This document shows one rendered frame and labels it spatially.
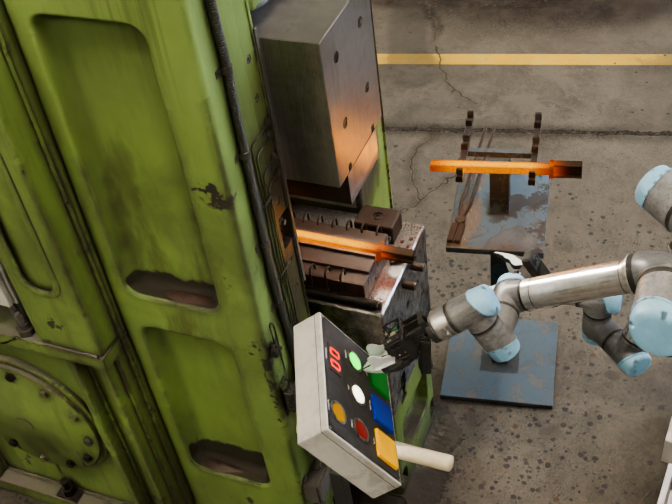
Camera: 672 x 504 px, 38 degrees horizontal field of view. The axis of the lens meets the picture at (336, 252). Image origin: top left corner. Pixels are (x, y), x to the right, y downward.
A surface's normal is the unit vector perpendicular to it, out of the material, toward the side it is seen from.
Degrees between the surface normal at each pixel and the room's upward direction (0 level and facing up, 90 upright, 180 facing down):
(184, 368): 90
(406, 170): 0
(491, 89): 0
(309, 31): 0
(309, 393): 30
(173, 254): 89
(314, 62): 90
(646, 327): 84
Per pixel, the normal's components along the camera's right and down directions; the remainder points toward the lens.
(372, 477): 0.06, 0.68
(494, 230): -0.11, -0.72
